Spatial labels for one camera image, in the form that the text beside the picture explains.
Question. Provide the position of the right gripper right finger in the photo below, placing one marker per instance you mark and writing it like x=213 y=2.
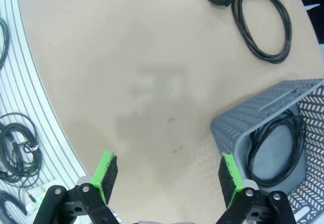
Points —
x=227 y=181

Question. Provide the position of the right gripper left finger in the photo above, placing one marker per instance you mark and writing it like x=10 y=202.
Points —
x=107 y=178

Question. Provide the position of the grey plastic basket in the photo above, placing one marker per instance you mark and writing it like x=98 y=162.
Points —
x=235 y=122

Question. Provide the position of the white green packet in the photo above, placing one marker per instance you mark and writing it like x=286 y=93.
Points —
x=34 y=205

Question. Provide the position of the white slatted panel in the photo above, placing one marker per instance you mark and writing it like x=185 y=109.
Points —
x=25 y=82

